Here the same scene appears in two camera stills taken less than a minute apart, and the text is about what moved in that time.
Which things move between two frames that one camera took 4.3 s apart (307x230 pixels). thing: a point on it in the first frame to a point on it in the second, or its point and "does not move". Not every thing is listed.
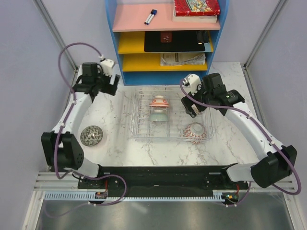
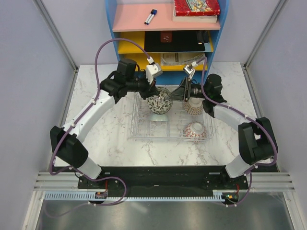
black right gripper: [187, 102] to [179, 94]
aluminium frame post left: [55, 30] does not move
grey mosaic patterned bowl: [91, 135] to [158, 104]
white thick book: [197, 18] does not move
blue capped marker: [154, 12] does not move
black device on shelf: [202, 37] does not move
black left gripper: [110, 89] to [150, 90]
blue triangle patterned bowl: [195, 132] does not move
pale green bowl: [158, 115] does not move
